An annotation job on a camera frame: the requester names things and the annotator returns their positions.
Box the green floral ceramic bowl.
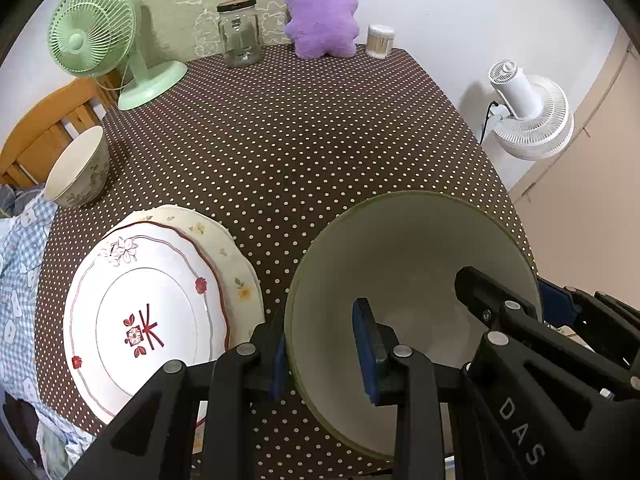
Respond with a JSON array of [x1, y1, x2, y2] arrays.
[[44, 125, 111, 209], [284, 190, 544, 461]]

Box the yellow floral plate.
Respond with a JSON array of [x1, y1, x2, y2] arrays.
[[119, 204, 266, 356]]

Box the green desk fan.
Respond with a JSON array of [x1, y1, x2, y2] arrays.
[[47, 0, 189, 111]]

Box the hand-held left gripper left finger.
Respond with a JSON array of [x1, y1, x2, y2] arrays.
[[65, 320, 288, 480]]

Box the purple plush toy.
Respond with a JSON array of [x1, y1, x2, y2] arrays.
[[284, 0, 360, 59]]

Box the brown polka dot tablecloth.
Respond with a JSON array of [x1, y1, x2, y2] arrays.
[[37, 42, 538, 480]]

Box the white fan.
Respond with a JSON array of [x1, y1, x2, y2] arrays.
[[487, 59, 575, 161]]

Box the wooden chair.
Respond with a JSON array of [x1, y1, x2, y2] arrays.
[[0, 67, 123, 188]]

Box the white plate red flowers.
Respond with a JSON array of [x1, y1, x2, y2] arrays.
[[62, 221, 231, 426]]

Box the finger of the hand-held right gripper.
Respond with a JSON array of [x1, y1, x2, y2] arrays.
[[454, 266, 640, 480], [539, 280, 640, 373]]

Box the glass jar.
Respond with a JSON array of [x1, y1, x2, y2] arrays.
[[216, 0, 263, 68]]

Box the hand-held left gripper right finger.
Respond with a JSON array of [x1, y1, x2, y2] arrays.
[[352, 297, 481, 480]]

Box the black fan cable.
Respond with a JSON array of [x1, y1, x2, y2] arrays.
[[480, 101, 501, 145]]

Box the pale patterned cloth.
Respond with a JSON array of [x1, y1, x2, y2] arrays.
[[37, 422, 96, 480]]

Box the grey cloth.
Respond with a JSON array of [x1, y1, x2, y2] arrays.
[[0, 184, 48, 221]]

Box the cotton swab container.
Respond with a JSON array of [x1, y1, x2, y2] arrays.
[[366, 24, 396, 58]]

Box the blue checked cloth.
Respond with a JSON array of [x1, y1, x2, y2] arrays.
[[0, 192, 101, 480]]

